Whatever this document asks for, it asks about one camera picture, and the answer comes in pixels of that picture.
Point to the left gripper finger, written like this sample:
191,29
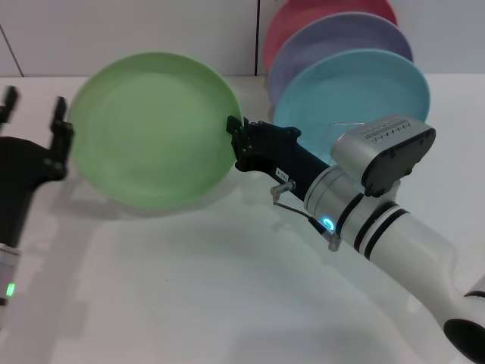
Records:
9,104
60,140

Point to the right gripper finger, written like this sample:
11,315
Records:
248,124
240,142

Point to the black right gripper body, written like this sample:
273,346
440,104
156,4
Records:
284,151

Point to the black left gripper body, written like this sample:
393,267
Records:
15,189

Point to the green plastic plate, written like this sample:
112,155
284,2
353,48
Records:
151,132

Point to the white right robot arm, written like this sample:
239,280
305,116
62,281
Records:
409,242

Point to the light blue plastic plate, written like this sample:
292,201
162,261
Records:
352,87

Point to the pink plastic plate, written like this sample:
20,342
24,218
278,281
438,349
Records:
303,15

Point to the purple plastic plate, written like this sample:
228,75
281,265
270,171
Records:
341,38

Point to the right wrist camera housing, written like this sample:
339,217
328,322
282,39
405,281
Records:
386,148

